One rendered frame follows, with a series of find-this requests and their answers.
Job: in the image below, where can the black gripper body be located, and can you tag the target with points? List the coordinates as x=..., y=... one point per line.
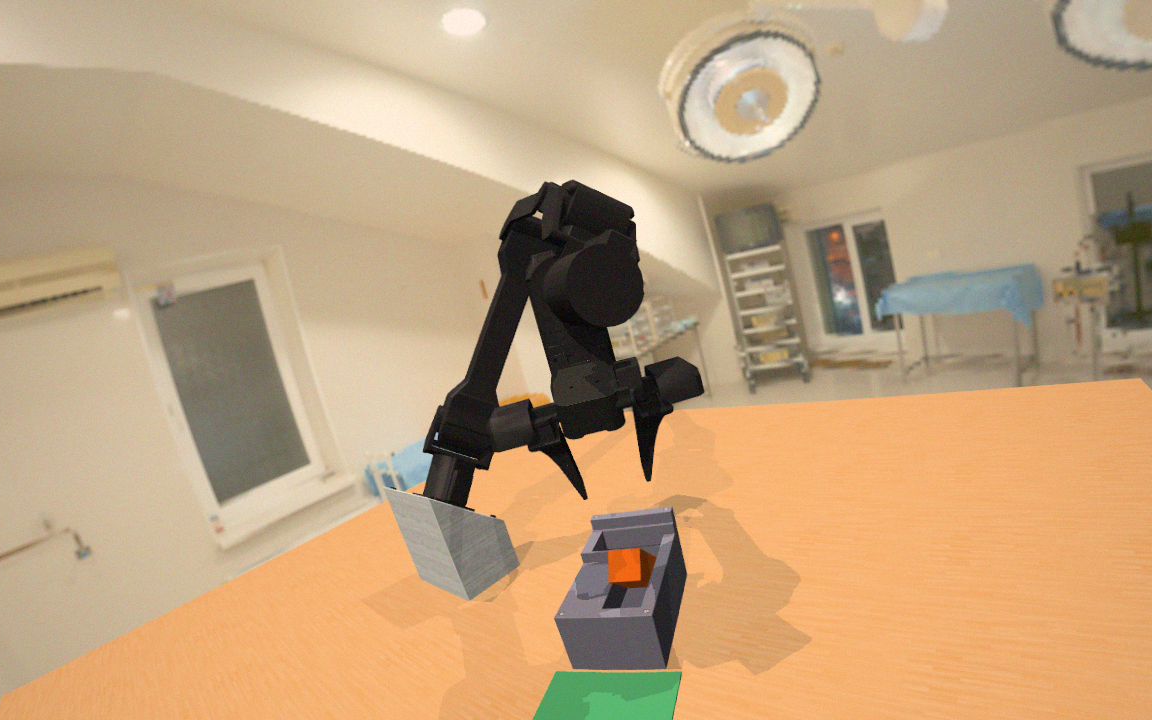
x=519, y=424

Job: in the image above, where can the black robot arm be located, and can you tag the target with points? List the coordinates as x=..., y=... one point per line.
x=579, y=267

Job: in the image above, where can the orange block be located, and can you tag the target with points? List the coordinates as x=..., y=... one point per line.
x=630, y=568

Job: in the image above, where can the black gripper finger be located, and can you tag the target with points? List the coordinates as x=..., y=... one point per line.
x=647, y=425
x=558, y=450

